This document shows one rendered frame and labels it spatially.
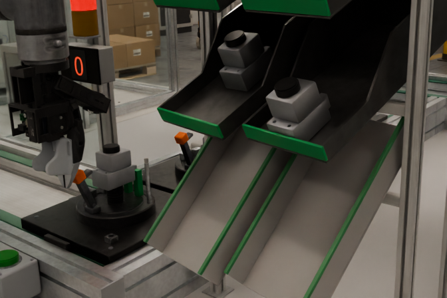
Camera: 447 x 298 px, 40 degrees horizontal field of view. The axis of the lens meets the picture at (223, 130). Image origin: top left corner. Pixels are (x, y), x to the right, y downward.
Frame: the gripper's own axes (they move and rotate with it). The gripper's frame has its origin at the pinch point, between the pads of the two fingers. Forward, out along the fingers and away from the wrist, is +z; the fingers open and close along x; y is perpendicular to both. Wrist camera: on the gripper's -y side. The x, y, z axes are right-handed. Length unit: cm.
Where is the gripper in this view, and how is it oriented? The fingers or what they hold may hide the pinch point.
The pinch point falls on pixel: (69, 178)
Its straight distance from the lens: 104.9
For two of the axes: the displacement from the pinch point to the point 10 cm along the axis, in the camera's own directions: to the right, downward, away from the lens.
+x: 7.8, 1.6, -6.1
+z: 0.3, 9.6, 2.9
